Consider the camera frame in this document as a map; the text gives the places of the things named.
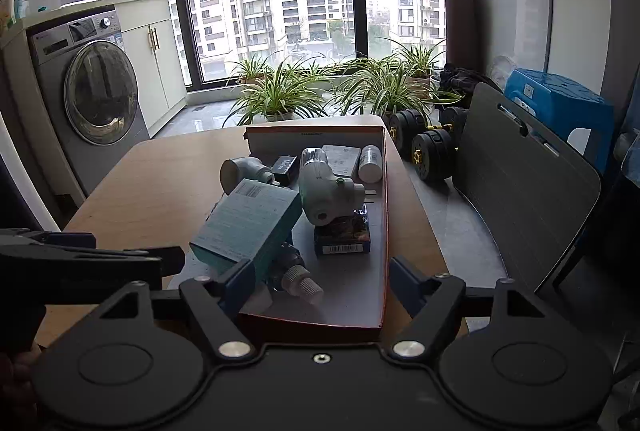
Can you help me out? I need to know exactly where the clear liquid refill bottle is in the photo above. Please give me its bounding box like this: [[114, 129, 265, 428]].
[[266, 243, 324, 305]]

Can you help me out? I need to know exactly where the teal cardboard box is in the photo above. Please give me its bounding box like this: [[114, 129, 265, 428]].
[[190, 179, 302, 281]]

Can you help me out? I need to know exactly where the red blue card packet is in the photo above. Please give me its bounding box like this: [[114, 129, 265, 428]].
[[314, 206, 371, 255]]

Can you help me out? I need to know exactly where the grey cone plug device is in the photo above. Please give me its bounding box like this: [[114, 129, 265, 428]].
[[219, 156, 276, 195]]

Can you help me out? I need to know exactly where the white cylinder bottle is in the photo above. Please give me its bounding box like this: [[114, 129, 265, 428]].
[[358, 145, 383, 184]]

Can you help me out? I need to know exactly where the white mosquito plug device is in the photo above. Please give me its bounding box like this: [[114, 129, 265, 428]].
[[297, 147, 366, 226]]

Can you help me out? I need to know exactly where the black plug charger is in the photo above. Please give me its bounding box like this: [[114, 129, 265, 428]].
[[271, 155, 298, 188]]

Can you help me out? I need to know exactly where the white small carton box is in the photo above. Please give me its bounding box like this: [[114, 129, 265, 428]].
[[322, 144, 361, 179]]

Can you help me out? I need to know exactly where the person left hand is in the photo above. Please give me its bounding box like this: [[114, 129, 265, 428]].
[[1, 342, 42, 385]]

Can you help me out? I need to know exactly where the orange edged cardboard tray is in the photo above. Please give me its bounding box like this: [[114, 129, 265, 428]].
[[167, 124, 392, 329]]

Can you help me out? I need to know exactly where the black dumbbell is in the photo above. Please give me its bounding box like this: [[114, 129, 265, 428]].
[[388, 106, 469, 153], [411, 127, 457, 184]]

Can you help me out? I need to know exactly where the grey washing machine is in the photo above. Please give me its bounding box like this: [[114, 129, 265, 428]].
[[27, 6, 149, 195]]

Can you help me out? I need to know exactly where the spider plant right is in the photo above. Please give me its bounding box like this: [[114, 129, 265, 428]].
[[331, 56, 462, 117]]

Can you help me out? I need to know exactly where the black bag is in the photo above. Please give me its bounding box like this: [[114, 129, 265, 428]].
[[439, 63, 501, 108]]

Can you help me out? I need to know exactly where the spider plant left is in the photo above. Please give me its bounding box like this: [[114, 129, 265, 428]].
[[224, 62, 328, 126]]

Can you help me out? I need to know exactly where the small back spider plant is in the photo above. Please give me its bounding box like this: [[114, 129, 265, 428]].
[[227, 54, 272, 86]]

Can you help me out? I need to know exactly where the blue plastic stool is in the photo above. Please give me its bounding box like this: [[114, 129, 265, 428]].
[[503, 68, 614, 173]]

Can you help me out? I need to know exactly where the white fan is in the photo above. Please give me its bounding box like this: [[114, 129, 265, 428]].
[[488, 55, 518, 90]]

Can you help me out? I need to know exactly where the brown rolled mat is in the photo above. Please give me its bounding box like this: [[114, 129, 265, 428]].
[[445, 0, 480, 70]]

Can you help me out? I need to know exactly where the white cabinet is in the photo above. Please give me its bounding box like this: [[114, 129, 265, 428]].
[[115, 0, 186, 138]]

